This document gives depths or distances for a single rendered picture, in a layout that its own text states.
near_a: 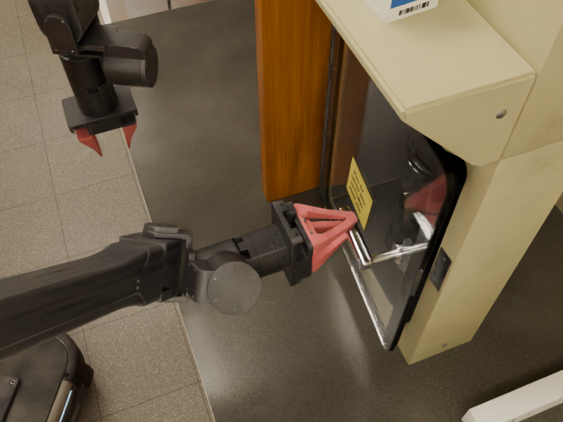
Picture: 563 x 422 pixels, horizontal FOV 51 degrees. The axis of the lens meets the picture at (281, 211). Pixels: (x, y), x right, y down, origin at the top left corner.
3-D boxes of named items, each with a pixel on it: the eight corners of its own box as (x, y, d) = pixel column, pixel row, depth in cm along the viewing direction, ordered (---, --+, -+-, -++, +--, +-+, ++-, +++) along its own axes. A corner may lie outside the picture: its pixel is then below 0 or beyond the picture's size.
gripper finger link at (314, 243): (370, 226, 70) (297, 252, 68) (364, 259, 75) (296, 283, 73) (345, 185, 73) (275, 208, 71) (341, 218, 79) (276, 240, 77)
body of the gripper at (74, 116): (140, 118, 89) (129, 79, 83) (71, 136, 87) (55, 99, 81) (130, 90, 92) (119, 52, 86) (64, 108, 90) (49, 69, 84)
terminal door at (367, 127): (325, 195, 103) (345, -9, 71) (392, 355, 86) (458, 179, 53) (321, 197, 103) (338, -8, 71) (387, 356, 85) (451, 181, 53)
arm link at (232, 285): (142, 221, 69) (136, 293, 70) (147, 238, 58) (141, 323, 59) (242, 227, 72) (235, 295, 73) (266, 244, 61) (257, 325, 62)
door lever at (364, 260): (373, 207, 77) (375, 195, 75) (401, 267, 71) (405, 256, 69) (333, 216, 76) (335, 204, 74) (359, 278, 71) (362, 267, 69)
